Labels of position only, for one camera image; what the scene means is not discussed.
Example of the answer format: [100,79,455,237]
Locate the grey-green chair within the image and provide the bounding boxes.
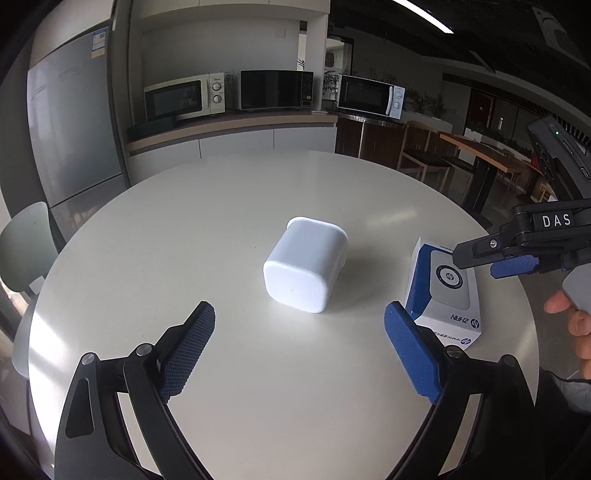
[11,295,38,379]
[0,202,58,296]

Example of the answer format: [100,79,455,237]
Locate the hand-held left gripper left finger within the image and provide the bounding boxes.
[54,300,217,480]

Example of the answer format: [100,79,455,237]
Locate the cream microwave with knobs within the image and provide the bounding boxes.
[144,72,227,121]

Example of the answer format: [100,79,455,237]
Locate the white kitchen counter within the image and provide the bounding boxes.
[124,111,340,160]

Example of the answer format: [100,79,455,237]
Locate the ceiling light strip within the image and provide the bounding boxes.
[392,0,455,34]

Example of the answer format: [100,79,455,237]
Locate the person's right hand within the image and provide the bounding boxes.
[544,291,591,361]

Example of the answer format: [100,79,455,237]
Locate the wooden dining table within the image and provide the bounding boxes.
[438,131,546,217]

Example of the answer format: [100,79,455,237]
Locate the wooden chair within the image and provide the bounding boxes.
[398,121,454,195]

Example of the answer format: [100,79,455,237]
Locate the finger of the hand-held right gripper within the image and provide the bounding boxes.
[489,255,541,280]
[451,228,515,271]

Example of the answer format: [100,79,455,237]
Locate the white square plastic container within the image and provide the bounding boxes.
[263,216,348,315]

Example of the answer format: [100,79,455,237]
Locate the grey refrigerator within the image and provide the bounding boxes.
[25,25,125,241]

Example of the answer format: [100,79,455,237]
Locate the person's right forearm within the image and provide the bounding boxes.
[538,367,591,480]

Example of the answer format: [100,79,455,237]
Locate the white and blue box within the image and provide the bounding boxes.
[404,237,483,352]

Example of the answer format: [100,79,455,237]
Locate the white microwave with black door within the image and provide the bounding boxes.
[337,75,407,121]

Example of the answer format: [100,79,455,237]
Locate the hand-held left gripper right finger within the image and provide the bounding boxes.
[384,301,548,480]

